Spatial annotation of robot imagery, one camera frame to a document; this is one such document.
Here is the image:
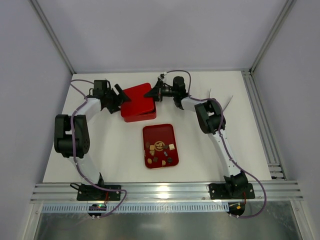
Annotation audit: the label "red box lid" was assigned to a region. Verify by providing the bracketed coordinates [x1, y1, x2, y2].
[120, 82, 155, 110]

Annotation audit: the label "white slotted cable duct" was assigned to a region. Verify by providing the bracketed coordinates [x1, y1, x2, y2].
[41, 202, 229, 215]

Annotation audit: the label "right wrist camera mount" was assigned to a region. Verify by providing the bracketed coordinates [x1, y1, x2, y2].
[157, 72, 168, 82]

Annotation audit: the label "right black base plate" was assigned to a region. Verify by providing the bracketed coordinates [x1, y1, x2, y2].
[208, 183, 256, 200]

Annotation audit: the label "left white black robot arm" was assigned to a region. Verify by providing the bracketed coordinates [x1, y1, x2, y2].
[53, 79, 131, 201]

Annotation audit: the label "red chocolate tray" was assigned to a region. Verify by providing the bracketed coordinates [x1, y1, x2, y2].
[142, 123, 180, 169]

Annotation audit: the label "right aluminium frame post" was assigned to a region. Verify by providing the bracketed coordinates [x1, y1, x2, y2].
[249, 0, 297, 75]

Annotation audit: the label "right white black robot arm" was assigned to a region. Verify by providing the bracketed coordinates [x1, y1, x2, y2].
[144, 74, 251, 199]

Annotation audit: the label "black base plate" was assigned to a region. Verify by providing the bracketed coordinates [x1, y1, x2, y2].
[208, 183, 256, 200]
[70, 183, 121, 201]

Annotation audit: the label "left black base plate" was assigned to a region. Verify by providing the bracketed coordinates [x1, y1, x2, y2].
[70, 183, 121, 201]

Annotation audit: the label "metal serving tongs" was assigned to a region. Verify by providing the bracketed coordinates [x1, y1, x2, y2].
[207, 88, 234, 111]

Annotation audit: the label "left aluminium frame post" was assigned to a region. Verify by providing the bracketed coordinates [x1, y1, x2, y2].
[28, 0, 76, 75]

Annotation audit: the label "red compartment chocolate box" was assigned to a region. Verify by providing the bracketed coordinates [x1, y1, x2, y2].
[120, 105, 157, 123]

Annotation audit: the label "aluminium frame post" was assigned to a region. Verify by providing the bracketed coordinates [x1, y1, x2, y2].
[249, 0, 297, 75]
[28, 0, 76, 75]

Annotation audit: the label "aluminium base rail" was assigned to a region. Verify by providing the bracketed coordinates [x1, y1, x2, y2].
[30, 180, 304, 204]

